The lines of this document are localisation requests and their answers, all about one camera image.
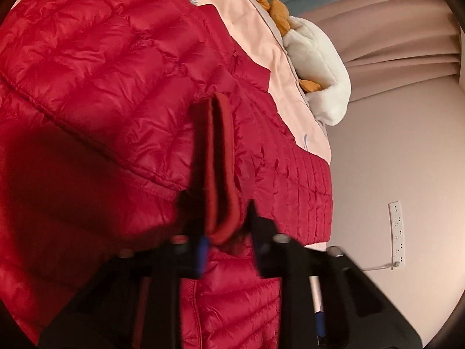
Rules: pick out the white power strip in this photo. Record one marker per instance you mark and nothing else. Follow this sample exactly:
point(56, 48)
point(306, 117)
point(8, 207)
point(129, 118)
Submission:
point(397, 234)

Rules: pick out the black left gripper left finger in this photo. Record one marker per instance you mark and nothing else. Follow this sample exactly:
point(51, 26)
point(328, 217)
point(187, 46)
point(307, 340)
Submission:
point(133, 300)

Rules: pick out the white goose plush toy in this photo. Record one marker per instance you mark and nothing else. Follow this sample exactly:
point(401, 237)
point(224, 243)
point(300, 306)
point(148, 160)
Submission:
point(322, 74)

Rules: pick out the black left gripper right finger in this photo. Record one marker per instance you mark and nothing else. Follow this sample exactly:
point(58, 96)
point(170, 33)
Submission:
point(326, 301)

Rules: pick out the pink curtain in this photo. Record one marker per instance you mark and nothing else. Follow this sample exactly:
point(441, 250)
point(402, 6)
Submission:
point(389, 44)

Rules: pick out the pink deer print duvet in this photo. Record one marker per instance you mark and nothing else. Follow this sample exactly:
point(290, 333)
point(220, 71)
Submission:
point(251, 26)

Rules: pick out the dark red puffer jacket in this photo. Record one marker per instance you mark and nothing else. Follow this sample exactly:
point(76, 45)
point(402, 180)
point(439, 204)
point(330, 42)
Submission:
point(118, 119)

